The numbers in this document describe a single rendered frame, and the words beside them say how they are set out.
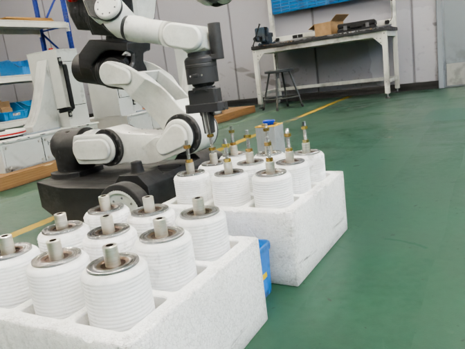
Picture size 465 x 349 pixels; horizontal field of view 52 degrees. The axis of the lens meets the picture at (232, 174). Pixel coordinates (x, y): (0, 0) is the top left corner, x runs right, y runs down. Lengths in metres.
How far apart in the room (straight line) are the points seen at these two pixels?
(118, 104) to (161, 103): 2.25
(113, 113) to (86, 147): 2.10
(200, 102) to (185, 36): 0.18
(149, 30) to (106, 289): 0.85
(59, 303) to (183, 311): 0.19
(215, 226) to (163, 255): 0.14
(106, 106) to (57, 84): 0.58
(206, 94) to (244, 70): 5.58
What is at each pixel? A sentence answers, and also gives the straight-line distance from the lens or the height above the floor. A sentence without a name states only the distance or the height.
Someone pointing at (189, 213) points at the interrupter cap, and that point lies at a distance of 0.89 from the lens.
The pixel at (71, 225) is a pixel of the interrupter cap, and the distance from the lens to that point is 0.97.
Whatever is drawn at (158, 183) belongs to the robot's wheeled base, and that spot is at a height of 0.17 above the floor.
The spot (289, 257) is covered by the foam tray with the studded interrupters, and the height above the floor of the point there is 0.07.
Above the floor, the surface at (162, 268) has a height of 0.21.
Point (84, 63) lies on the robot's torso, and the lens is 1.85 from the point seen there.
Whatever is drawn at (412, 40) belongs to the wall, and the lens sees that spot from 6.21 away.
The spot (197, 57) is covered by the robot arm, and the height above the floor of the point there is 0.55.
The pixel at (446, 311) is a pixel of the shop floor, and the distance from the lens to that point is 1.04.
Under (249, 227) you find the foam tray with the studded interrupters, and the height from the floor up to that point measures 0.14.
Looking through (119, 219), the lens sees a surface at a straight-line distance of 1.00.
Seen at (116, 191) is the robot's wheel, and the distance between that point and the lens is 1.54.
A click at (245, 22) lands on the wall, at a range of 6.87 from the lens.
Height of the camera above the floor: 0.50
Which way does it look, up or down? 12 degrees down
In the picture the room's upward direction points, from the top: 7 degrees counter-clockwise
